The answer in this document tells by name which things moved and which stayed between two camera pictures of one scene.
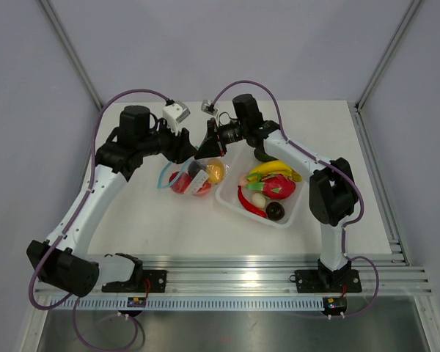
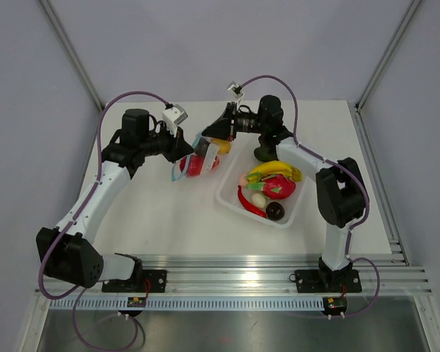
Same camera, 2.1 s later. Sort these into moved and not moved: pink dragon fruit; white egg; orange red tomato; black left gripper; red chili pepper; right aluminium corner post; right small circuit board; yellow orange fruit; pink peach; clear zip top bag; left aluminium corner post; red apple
Moved: clear zip top bag; orange red tomato; red apple; yellow orange fruit
Not moved: red chili pepper; white egg; black left gripper; left aluminium corner post; pink peach; pink dragon fruit; right aluminium corner post; right small circuit board
